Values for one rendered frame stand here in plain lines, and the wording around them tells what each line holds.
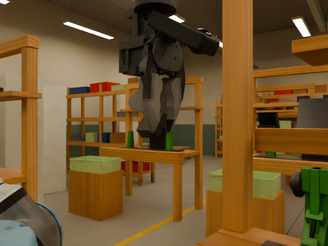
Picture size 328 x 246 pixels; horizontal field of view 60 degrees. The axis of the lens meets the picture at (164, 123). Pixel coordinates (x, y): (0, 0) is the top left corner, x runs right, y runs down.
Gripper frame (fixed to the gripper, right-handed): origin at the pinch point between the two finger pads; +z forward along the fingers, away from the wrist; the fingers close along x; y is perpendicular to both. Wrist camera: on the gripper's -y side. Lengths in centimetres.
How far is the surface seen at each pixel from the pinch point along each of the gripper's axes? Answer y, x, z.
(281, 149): 5, -74, 10
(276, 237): 6, -70, 41
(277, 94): 217, -701, -74
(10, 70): 702, -250, -129
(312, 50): -10, -54, -21
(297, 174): -7, -50, 14
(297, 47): -6, -53, -22
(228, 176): 23, -65, 21
